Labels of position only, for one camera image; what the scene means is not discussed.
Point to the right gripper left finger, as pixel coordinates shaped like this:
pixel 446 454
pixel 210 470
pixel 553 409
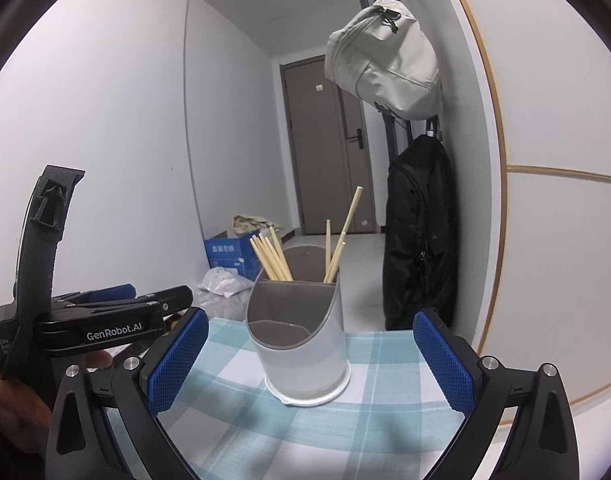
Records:
pixel 81 443

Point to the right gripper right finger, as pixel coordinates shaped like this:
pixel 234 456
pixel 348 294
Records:
pixel 541 443

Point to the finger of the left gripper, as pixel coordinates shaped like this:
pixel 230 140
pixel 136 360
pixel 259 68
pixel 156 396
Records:
pixel 165 302
pixel 98 296

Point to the wooden chopstick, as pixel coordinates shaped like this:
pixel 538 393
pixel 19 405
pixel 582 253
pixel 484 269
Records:
pixel 350 216
pixel 280 255
pixel 328 250
pixel 265 258
pixel 334 263

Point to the person's left hand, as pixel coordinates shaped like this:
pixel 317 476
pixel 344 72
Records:
pixel 24 416

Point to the grey plastic mail bags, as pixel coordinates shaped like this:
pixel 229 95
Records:
pixel 223 293

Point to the blue cardboard box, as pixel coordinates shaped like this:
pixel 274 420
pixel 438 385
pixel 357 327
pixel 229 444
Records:
pixel 233 253

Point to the white sack with cloth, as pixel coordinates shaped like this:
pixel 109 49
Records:
pixel 245 224

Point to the wooden chopsticks on cloth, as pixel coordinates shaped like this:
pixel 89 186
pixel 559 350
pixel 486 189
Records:
pixel 270 249

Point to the white utensil holder cup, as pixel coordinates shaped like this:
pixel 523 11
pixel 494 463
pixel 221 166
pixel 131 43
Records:
pixel 297 331

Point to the teal plaid tablecloth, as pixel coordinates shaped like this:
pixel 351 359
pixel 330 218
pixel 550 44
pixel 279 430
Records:
pixel 391 422

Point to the grey brown door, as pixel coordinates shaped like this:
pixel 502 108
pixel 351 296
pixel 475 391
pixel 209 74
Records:
pixel 329 150

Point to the black hanging backpack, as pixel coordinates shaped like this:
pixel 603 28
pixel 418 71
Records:
pixel 420 264

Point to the white hanging bag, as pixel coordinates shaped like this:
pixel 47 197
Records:
pixel 335 45

